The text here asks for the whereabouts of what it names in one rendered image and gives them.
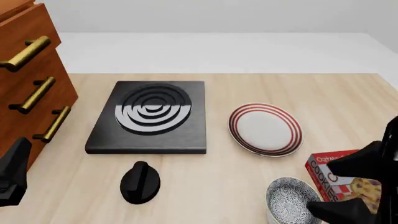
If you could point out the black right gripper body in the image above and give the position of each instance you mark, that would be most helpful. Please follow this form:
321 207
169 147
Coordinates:
390 186

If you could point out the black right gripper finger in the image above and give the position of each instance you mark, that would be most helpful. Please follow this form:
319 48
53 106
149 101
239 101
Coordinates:
362 161
342 211

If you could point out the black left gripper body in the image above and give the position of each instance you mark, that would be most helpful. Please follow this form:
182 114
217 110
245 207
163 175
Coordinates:
11 194

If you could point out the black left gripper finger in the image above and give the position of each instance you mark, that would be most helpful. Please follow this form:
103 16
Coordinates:
18 161

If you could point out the black patterned bowl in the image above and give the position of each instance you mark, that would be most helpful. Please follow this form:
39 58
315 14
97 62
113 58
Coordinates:
287 193

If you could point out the flat black stove plate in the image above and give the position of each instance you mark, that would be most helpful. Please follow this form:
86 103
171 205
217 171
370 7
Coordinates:
105 140

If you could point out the white plate with red rings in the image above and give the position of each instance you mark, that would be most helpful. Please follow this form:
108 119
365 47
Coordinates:
264 130

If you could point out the wooden drawer, smallest front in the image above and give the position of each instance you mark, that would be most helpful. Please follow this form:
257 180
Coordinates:
18 130

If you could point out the red cookie box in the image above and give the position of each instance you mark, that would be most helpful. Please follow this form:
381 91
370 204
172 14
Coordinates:
320 177

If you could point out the wooden cabinet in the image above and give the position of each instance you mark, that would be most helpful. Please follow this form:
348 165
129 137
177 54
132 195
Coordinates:
63 77

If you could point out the wooden drawer, medium front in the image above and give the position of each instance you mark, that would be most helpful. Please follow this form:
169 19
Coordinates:
59 70

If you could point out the round black stove knob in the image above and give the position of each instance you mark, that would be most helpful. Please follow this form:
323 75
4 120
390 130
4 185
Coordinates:
140 184

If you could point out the wooden drawer, largest front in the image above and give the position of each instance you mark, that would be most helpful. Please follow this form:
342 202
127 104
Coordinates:
18 30

